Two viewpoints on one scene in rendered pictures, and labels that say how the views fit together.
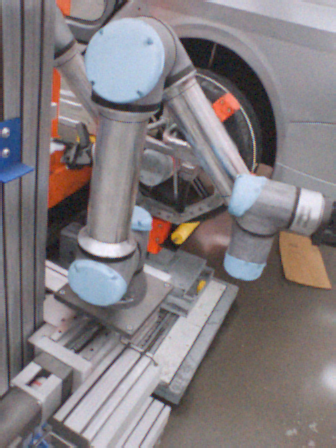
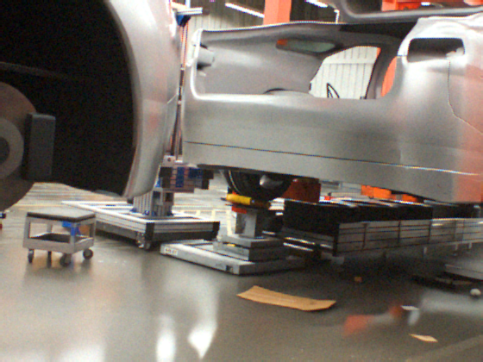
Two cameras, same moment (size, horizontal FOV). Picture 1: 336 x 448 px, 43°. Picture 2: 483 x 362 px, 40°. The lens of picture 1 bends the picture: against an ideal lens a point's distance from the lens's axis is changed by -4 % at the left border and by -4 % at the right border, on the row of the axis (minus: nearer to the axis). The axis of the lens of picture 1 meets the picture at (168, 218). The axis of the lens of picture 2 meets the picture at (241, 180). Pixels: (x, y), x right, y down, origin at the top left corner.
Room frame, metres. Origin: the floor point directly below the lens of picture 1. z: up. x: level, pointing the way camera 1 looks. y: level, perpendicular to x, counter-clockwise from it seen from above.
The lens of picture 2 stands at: (3.63, -4.78, 0.92)
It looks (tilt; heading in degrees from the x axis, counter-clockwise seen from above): 3 degrees down; 112
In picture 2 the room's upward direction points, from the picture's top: 6 degrees clockwise
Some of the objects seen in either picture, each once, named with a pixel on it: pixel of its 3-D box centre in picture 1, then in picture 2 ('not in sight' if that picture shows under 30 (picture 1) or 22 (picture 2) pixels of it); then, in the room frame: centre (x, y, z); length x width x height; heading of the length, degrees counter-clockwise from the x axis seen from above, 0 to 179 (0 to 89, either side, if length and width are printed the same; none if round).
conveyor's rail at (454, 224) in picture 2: not in sight; (408, 232); (2.80, 1.54, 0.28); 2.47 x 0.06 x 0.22; 71
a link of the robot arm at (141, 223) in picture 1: (123, 235); not in sight; (0.84, 0.09, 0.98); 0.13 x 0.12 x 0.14; 173
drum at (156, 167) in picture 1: (160, 161); not in sight; (1.61, 0.08, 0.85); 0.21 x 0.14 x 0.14; 161
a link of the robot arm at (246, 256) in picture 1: (249, 243); not in sight; (0.70, -0.16, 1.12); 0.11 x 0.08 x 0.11; 173
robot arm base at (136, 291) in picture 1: (118, 273); not in sight; (0.85, 0.09, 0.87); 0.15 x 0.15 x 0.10
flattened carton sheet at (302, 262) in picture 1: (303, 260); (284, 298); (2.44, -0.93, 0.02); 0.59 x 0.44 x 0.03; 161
